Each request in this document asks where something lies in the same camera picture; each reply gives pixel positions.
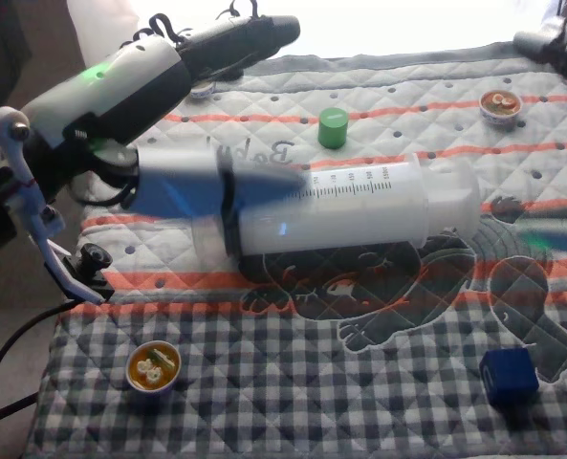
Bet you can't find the blue toy cube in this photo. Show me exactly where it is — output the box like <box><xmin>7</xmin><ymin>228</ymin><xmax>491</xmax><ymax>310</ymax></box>
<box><xmin>478</xmin><ymin>347</ymin><xmax>540</xmax><ymax>407</ymax></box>

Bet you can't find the grey quilt with printed bear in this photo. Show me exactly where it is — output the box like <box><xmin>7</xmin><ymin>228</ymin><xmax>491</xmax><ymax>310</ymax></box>
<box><xmin>22</xmin><ymin>42</ymin><xmax>567</xmax><ymax>459</ymax></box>

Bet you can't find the green toy cylinder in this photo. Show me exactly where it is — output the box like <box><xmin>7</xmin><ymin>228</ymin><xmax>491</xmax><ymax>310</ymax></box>
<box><xmin>316</xmin><ymin>107</ymin><xmax>350</xmax><ymax>149</ymax></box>

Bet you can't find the black cable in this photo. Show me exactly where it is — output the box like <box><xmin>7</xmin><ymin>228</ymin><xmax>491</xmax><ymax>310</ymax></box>
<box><xmin>0</xmin><ymin>298</ymin><xmax>81</xmax><ymax>398</ymax></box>
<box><xmin>0</xmin><ymin>391</ymin><xmax>40</xmax><ymax>429</ymax></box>

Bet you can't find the large translucent plastic syringe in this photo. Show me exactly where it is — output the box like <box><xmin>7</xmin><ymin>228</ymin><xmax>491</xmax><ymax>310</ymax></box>
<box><xmin>132</xmin><ymin>145</ymin><xmax>483</xmax><ymax>262</ymax></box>

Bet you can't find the toy bowl with green soup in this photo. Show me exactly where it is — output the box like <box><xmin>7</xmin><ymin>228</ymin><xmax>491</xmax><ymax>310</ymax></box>
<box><xmin>189</xmin><ymin>78</ymin><xmax>216</xmax><ymax>101</ymax></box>

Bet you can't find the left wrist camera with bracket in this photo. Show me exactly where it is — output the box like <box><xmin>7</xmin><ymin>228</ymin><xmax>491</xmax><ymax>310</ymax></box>
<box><xmin>0</xmin><ymin>138</ymin><xmax>117</xmax><ymax>307</ymax></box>

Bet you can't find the toy bowl with egg soup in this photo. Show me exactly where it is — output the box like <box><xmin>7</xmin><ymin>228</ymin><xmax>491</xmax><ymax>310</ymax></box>
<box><xmin>478</xmin><ymin>89</ymin><xmax>523</xmax><ymax>128</ymax></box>

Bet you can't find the toy bowl with noodle soup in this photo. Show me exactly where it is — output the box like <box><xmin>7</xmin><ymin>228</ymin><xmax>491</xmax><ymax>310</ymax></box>
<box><xmin>125</xmin><ymin>339</ymin><xmax>183</xmax><ymax>401</ymax></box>

